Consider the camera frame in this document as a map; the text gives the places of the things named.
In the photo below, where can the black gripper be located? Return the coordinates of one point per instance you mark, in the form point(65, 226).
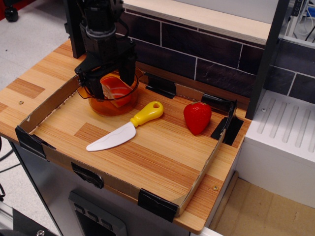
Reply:
point(105, 53)

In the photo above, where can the salmon sushi toy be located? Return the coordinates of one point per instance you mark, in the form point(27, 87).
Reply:
point(116, 91)

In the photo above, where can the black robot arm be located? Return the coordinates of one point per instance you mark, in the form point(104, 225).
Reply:
point(102, 15)

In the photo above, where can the orange transparent plastic pot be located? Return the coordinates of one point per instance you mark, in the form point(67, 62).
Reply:
point(104, 106)

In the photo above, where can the cardboard fence with black tape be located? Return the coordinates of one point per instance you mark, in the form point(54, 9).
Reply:
point(164, 168)

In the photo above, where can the red toy strawberry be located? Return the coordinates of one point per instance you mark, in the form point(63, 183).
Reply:
point(197, 116)

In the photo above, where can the light wooden shelf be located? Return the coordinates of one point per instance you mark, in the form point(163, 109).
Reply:
point(221, 23)

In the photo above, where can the black caster wheel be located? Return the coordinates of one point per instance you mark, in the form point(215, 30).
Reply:
point(11, 14)

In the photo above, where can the grey oven control panel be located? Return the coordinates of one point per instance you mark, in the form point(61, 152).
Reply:
point(95, 221)

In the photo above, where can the white ridged sink drainboard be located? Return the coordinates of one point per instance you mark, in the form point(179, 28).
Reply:
point(278, 152)

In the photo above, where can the yellow handled white toy knife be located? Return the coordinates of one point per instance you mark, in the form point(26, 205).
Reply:
point(151, 111)

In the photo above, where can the dark grey left post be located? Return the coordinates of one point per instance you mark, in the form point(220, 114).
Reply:
point(72, 26)

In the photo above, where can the dark grey post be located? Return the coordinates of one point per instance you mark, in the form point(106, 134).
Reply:
point(72, 26)
point(270, 48)

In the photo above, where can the dark grey right post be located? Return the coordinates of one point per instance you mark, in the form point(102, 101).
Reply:
point(270, 48)

